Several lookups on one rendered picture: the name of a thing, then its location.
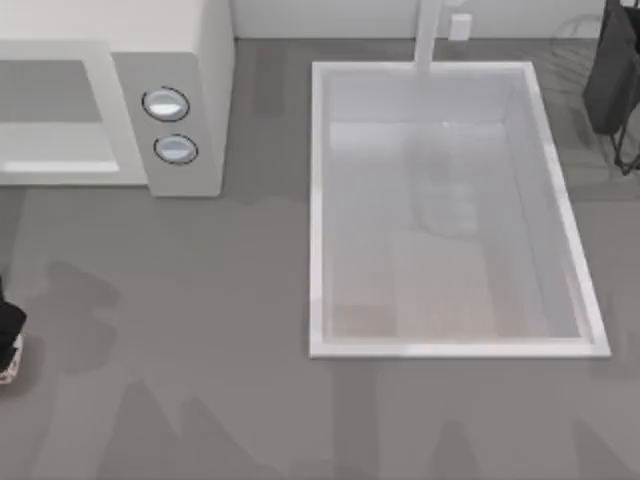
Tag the pale microwave door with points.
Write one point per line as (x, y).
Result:
(107, 125)

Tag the small round microwave knob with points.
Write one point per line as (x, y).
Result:
(175, 149)

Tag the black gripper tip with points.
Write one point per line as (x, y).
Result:
(9, 320)

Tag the small white tap lever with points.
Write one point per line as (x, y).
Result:
(460, 26)

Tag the pale microwave oven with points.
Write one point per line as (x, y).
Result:
(210, 100)

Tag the tall white tap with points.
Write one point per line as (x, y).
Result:
(426, 35)

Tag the white sink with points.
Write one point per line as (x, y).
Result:
(560, 210)

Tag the large round microwave knob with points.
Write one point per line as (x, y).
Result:
(165, 104)

